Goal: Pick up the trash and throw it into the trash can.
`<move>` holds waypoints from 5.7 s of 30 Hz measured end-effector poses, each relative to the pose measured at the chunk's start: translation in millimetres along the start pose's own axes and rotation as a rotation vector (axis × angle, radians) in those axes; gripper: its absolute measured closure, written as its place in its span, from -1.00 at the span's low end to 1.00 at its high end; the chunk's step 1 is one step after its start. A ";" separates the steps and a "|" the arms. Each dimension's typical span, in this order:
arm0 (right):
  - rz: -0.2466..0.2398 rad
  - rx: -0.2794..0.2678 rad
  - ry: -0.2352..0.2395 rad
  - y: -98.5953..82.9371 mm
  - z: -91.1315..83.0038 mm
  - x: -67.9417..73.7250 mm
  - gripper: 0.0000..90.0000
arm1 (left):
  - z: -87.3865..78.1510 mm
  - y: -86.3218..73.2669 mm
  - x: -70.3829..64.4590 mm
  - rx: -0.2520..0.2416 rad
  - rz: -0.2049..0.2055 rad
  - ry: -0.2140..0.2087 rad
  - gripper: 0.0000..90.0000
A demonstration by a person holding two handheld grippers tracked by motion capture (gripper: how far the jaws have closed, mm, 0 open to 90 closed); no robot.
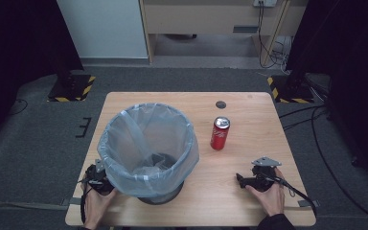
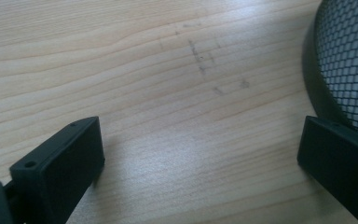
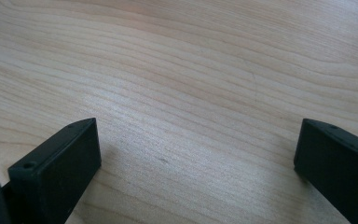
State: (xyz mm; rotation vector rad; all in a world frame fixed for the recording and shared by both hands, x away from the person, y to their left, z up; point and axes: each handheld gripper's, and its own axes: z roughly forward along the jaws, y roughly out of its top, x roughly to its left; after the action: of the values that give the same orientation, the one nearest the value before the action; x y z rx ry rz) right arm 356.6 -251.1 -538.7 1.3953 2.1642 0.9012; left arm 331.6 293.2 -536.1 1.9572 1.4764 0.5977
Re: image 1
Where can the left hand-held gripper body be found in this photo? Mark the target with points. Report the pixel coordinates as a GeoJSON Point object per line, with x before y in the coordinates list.
{"type": "Point", "coordinates": [97, 180]}

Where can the grey tape strip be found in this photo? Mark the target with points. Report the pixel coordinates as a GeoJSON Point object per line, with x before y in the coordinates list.
{"type": "Point", "coordinates": [309, 203]}
{"type": "Point", "coordinates": [73, 201]}

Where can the black curtain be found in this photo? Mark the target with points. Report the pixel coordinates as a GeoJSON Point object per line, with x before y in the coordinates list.
{"type": "Point", "coordinates": [16, 48]}
{"type": "Point", "coordinates": [351, 48]}

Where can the person's right hand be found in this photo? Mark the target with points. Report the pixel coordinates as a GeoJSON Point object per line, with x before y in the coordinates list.
{"type": "Point", "coordinates": [271, 200]}

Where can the white cabinet panel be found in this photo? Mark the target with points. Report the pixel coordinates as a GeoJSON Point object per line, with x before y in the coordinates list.
{"type": "Point", "coordinates": [102, 28]}

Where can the red soda can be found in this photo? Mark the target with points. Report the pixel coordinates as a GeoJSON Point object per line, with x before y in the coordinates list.
{"type": "Point", "coordinates": [219, 136]}

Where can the dark round table grommet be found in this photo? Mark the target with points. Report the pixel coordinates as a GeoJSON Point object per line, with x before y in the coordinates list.
{"type": "Point", "coordinates": [220, 104]}

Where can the striped black stand base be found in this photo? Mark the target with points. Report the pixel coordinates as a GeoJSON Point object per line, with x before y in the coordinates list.
{"type": "Point", "coordinates": [72, 89]}
{"type": "Point", "coordinates": [292, 91]}

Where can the white wall socket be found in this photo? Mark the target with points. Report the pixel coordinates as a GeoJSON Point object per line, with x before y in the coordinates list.
{"type": "Point", "coordinates": [264, 2]}

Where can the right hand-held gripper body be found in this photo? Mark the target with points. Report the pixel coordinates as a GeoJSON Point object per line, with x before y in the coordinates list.
{"type": "Point", "coordinates": [263, 175]}

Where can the person's left hand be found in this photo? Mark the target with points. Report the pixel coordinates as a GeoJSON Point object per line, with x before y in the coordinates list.
{"type": "Point", "coordinates": [96, 207]}

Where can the black trash bin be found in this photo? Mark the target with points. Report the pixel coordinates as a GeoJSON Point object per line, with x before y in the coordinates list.
{"type": "Point", "coordinates": [163, 199]}

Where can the trash bin with plastic liner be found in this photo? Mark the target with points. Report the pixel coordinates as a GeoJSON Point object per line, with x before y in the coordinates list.
{"type": "Point", "coordinates": [147, 127]}

